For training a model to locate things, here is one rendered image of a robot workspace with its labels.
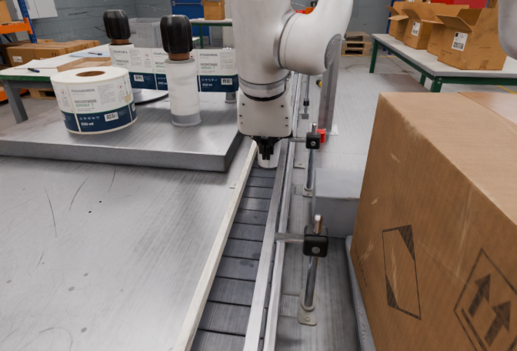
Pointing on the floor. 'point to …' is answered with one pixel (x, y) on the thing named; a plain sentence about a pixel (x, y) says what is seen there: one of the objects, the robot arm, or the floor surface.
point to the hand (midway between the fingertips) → (266, 148)
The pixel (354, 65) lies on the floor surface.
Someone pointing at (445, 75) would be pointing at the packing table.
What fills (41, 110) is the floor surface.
